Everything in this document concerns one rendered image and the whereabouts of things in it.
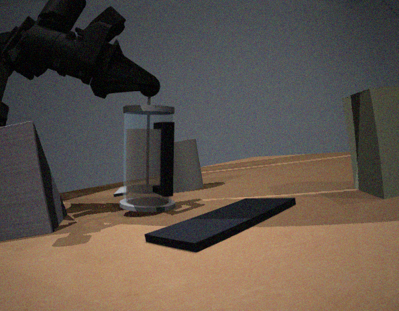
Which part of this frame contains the grey cylinder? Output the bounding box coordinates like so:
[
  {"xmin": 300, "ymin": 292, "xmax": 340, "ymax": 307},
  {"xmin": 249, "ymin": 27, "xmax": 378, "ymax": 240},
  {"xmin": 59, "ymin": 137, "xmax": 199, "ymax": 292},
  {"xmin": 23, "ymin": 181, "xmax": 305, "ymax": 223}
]
[{"xmin": 173, "ymin": 139, "xmax": 203, "ymax": 193}]

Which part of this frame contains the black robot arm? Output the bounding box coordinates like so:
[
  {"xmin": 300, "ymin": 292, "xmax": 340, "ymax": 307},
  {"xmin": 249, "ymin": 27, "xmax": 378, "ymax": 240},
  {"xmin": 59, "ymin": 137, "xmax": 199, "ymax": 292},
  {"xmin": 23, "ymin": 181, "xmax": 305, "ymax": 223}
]
[{"xmin": 0, "ymin": 0, "xmax": 126, "ymax": 127}]

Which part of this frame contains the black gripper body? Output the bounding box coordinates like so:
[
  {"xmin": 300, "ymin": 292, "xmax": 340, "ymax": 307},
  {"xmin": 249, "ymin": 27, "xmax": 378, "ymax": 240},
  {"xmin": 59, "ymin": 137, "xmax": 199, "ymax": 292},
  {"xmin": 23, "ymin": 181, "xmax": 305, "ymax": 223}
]
[{"xmin": 48, "ymin": 21, "xmax": 113, "ymax": 99}]

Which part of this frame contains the clear glass french press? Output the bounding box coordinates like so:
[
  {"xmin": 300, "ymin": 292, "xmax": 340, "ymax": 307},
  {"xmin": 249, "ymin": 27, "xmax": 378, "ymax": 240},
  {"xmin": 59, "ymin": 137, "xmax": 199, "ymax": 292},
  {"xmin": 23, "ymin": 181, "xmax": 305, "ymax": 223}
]
[{"xmin": 119, "ymin": 79, "xmax": 175, "ymax": 212}]

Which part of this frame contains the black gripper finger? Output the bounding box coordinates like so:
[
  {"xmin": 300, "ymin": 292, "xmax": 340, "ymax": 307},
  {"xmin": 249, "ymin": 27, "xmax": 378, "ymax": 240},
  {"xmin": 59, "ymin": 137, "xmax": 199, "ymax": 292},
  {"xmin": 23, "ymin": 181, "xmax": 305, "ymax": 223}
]
[
  {"xmin": 99, "ymin": 39, "xmax": 156, "ymax": 85},
  {"xmin": 104, "ymin": 84, "xmax": 140, "ymax": 95}
]

